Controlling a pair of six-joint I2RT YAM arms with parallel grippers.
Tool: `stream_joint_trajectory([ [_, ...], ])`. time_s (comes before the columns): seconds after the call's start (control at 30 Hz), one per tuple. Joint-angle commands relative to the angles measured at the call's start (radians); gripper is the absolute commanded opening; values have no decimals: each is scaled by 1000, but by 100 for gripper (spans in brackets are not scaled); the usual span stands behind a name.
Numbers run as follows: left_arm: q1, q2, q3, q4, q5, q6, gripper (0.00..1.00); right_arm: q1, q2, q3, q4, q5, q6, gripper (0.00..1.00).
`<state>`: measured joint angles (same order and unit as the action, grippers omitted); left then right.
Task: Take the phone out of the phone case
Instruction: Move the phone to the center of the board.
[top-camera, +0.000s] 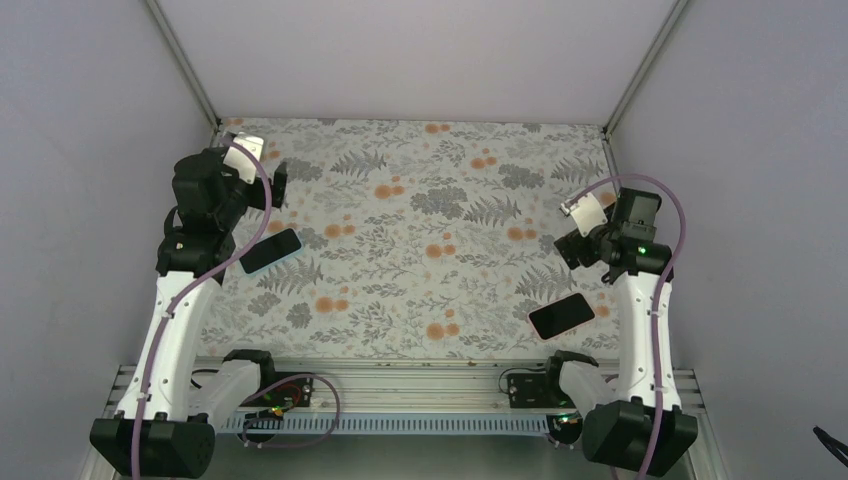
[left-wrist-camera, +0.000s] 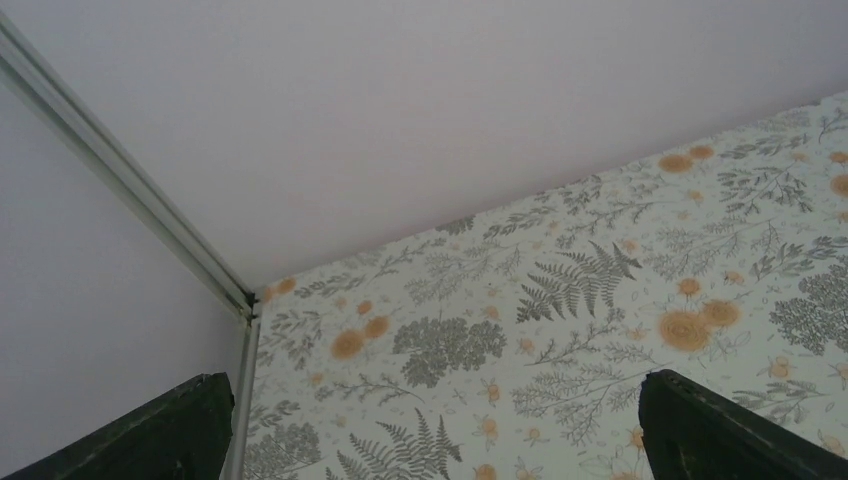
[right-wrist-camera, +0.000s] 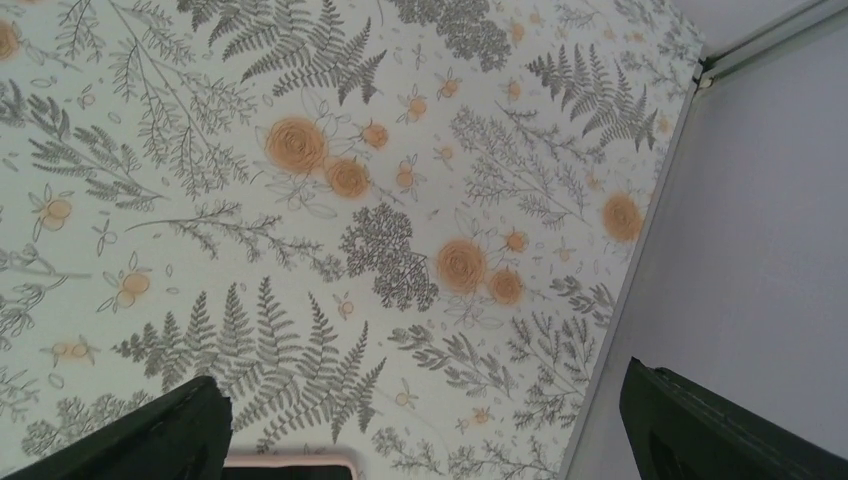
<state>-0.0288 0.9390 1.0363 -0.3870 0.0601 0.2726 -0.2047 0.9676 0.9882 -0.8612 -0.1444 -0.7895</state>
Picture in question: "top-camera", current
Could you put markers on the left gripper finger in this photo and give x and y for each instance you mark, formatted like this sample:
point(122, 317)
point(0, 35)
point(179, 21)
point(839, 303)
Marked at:
point(279, 185)
point(231, 139)

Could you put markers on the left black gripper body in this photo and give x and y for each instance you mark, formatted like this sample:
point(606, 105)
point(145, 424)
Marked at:
point(230, 213)

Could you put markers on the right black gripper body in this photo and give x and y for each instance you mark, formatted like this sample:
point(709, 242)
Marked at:
point(571, 241)

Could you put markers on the pink phone case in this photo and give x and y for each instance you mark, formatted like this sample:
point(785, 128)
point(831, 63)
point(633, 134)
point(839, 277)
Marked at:
point(532, 323)

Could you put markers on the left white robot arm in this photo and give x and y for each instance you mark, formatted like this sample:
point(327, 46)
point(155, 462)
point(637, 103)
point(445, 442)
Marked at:
point(162, 427)

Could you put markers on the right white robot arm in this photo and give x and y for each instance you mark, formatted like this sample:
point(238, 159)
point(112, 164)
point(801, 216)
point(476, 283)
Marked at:
point(637, 422)

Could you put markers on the phone in light blue case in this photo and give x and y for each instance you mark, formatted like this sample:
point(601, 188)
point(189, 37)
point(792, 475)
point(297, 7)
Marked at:
point(270, 250)

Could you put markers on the floral patterned table mat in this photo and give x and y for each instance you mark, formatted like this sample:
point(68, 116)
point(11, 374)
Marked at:
point(423, 240)

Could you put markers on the black object at edge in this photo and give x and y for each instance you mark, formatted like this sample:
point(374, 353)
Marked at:
point(834, 446)

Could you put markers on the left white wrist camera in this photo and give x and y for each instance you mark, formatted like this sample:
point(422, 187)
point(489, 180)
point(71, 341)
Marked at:
point(243, 159)

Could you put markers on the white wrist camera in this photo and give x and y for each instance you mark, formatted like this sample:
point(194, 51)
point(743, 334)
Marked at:
point(587, 213)
point(243, 159)

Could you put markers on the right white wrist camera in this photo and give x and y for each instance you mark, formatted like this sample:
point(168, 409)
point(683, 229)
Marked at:
point(587, 213)

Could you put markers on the left aluminium corner post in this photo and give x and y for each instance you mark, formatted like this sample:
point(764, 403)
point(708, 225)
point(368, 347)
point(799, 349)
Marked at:
point(168, 33)

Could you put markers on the aluminium corner post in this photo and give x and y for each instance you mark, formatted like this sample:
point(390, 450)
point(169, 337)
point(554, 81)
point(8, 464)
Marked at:
point(660, 39)
point(168, 33)

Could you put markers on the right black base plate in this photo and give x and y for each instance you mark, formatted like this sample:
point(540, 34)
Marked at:
point(528, 390)

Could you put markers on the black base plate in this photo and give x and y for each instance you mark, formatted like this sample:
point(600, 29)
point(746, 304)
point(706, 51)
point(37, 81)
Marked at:
point(290, 394)
point(528, 390)

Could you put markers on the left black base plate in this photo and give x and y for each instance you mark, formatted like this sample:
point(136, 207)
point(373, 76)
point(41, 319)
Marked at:
point(290, 394)

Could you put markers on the right aluminium corner post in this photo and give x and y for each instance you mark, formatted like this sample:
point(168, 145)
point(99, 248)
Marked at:
point(660, 39)

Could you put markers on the slotted grey cable duct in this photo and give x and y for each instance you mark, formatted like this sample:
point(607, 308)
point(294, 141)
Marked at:
point(406, 424)

